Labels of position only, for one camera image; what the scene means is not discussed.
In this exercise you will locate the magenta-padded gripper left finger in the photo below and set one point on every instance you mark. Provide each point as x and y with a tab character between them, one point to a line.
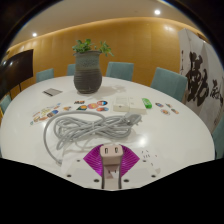
92	161

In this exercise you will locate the colourful sticker sheet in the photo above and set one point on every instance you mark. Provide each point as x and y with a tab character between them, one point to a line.
45	114

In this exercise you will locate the group of teal chairs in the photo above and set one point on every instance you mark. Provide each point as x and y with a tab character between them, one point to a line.
120	70

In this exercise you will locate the white power strip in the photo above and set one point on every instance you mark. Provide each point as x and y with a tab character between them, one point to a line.
150	155

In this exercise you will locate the small grey card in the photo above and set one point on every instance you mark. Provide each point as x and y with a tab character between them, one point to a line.
52	92

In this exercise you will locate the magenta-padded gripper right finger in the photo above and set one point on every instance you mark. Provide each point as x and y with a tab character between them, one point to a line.
130	161

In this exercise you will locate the recessed ceiling lights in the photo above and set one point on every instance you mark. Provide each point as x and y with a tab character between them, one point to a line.
157	12

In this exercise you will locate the dark wall screen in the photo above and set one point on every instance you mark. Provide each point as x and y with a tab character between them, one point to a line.
16	70

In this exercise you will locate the small white charger block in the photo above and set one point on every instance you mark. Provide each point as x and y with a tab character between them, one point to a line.
111	156

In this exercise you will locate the small green item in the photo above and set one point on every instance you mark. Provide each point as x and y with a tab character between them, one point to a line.
147	103

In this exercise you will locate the grey ribbed pot with plant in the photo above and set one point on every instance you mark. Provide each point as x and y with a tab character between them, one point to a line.
87	75

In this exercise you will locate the white calligraphy folding screen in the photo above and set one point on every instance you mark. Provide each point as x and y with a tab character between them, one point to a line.
196	80

